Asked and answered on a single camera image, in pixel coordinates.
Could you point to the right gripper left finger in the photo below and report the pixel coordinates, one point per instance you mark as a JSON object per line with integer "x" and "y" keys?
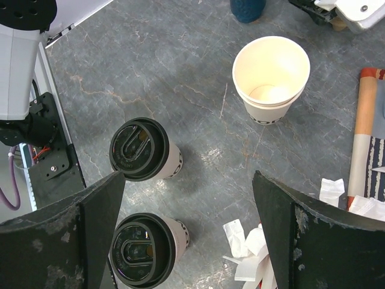
{"x": 65, "y": 244}

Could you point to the colourful magazine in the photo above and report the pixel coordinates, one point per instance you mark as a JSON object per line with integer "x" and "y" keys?
{"x": 367, "y": 161}

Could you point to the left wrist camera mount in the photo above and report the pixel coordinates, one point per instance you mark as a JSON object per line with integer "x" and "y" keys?
{"x": 358, "y": 15}

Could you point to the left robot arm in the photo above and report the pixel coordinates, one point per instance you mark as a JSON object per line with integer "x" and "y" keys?
{"x": 27, "y": 27}

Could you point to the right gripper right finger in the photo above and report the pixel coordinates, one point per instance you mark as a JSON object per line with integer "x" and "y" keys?
{"x": 315, "y": 245}

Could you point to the white stir sticks bundle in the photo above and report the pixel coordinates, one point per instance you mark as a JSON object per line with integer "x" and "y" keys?
{"x": 250, "y": 252}

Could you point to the cardboard cup carrier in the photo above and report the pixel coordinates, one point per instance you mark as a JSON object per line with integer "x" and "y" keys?
{"x": 338, "y": 24}

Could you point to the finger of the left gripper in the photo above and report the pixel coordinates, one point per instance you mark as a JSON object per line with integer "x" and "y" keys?
{"x": 317, "y": 14}

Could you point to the dark blue ceramic mug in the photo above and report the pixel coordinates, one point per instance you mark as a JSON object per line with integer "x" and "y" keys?
{"x": 246, "y": 11}

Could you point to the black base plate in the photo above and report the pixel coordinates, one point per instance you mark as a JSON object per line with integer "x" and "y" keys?
{"x": 56, "y": 173}

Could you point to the single white paper cup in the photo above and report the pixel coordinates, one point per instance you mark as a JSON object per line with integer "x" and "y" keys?
{"x": 180, "y": 235}

